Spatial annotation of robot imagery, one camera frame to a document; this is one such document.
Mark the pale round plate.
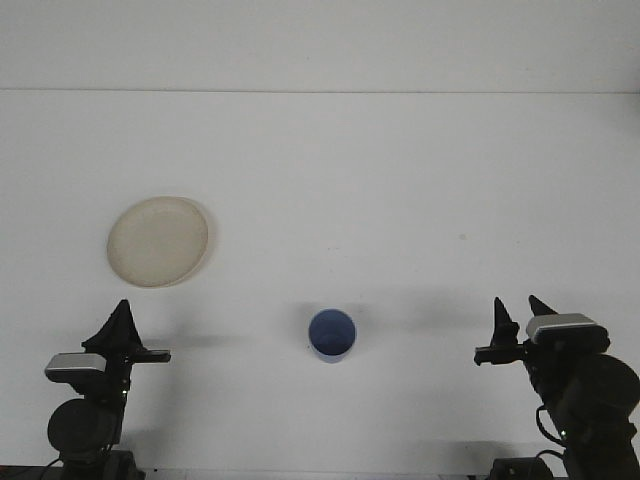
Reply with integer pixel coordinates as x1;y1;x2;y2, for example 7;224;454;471
106;195;210;290

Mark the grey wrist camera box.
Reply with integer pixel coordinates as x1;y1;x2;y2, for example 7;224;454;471
525;313;611;351
44;352;108;385

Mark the pale blue cup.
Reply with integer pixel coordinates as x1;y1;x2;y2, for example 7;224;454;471
307;308;358;365

